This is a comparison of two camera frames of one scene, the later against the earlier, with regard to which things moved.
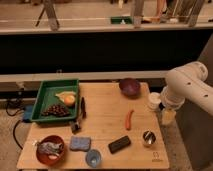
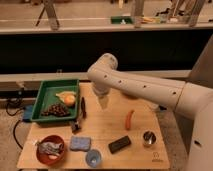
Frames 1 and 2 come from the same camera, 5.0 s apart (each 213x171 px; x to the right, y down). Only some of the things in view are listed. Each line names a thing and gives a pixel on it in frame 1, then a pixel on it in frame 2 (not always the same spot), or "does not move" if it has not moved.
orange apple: x=69 y=100 does not move
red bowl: x=44 y=158 does not move
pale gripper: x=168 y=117 -> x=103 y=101
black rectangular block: x=119 y=144 does not move
